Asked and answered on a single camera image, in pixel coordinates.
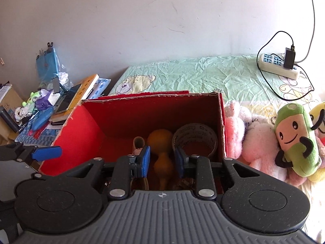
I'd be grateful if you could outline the blue plastic bag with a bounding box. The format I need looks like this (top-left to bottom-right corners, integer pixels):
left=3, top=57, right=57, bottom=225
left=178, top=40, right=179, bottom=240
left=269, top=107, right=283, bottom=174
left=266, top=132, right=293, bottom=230
left=36, top=42, right=60, bottom=83

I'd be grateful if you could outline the red cardboard box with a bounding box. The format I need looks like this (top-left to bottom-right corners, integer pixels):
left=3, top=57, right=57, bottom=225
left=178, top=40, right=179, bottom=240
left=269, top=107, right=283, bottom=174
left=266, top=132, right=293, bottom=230
left=39, top=91, right=227, bottom=176

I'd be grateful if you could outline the black smartphone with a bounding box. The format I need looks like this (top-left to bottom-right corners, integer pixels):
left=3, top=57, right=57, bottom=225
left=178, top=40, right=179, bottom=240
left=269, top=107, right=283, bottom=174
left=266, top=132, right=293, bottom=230
left=56, top=84, right=81, bottom=113

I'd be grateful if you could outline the blue white box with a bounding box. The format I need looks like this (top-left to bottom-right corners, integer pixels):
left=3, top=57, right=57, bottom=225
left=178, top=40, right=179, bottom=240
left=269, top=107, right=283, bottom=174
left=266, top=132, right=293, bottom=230
left=87, top=78, right=111, bottom=100

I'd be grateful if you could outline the orange gourd-shaped toy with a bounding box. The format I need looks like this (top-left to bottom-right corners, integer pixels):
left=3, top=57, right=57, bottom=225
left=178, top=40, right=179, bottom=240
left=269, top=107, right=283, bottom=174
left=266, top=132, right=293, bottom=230
left=147, top=129, right=173, bottom=190

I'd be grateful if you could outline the purple white package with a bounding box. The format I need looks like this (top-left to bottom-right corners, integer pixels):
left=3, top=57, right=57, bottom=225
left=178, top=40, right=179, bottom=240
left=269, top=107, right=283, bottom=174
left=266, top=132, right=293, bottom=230
left=35, top=89, right=61, bottom=111

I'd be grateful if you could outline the black charger cable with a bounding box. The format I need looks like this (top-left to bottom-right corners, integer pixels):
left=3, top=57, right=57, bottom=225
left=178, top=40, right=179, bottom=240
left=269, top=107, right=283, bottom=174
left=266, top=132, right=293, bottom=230
left=256, top=30, right=315, bottom=101

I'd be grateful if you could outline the black power adapter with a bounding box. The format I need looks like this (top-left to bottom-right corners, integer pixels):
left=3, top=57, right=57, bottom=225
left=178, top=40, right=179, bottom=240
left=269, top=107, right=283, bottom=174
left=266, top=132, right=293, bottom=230
left=283, top=45, right=295, bottom=69

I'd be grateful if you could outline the yellow book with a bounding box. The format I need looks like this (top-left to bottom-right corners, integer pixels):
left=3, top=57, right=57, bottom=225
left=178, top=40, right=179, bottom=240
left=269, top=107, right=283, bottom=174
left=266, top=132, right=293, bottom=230
left=50, top=74, right=99, bottom=122

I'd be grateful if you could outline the grey power strip cord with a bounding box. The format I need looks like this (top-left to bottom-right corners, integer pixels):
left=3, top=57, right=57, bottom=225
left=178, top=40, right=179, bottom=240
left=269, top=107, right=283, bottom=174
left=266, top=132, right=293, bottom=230
left=295, top=0, right=316, bottom=63

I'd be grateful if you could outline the white power strip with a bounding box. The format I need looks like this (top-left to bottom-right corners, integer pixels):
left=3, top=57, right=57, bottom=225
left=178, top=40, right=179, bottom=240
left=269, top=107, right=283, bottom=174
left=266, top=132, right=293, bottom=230
left=257, top=53, right=300, bottom=80

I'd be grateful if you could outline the yellow plush toy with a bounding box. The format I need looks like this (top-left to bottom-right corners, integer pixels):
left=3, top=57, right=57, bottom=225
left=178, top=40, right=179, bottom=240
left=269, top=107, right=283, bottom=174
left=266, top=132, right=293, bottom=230
left=308, top=102, right=325, bottom=183

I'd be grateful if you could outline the brown packing tape roll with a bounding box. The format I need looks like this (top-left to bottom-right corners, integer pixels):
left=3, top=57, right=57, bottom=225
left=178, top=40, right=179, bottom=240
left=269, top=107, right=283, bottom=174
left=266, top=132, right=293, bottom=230
left=172, top=123, right=218, bottom=158

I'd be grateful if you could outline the green bean plush toy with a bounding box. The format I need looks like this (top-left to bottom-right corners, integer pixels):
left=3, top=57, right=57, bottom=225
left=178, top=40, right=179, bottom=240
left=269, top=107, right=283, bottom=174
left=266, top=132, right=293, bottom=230
left=274, top=103, right=324, bottom=177

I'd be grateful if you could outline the green cartoon bed sheet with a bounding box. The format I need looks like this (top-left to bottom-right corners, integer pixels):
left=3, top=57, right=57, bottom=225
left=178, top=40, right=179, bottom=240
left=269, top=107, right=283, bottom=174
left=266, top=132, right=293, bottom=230
left=110, top=55, right=321, bottom=120

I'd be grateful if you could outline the small brown tape roll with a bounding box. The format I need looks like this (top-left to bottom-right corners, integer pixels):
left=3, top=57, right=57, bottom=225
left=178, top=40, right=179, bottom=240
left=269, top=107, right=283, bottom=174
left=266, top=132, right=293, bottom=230
left=132, top=137, right=145, bottom=156

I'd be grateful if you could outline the pink plush toy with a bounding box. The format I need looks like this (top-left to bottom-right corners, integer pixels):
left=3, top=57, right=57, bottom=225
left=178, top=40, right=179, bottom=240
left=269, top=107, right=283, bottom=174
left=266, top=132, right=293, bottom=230
left=224, top=100, right=325, bottom=186

